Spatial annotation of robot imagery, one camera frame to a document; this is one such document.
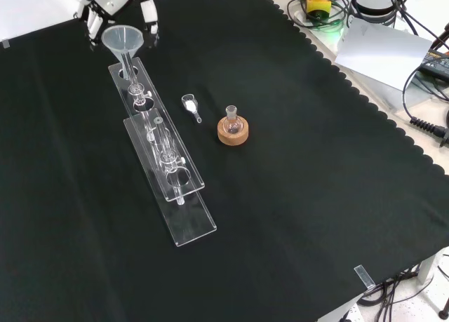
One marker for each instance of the glass weighing funnel white powder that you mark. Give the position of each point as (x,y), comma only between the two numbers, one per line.
(189,105)

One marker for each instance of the clear acrylic funnel stand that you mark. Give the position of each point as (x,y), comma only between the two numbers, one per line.
(189,220)

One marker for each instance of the clear tape strip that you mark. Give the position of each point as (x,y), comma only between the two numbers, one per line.
(365,276)
(5,43)

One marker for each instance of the small round-bottom glass flask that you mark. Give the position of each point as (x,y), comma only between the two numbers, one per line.
(233,123)

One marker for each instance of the yellow stop button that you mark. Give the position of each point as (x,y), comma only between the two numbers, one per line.
(317,3)

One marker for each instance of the black bench cloth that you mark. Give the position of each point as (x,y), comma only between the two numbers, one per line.
(298,160)

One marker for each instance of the white round device black base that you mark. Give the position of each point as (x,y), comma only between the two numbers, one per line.
(373,3)

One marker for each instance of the pale grey board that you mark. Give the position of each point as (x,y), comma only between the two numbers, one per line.
(379,52)

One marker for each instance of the black power adapter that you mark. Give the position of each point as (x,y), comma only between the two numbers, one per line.
(436,64)

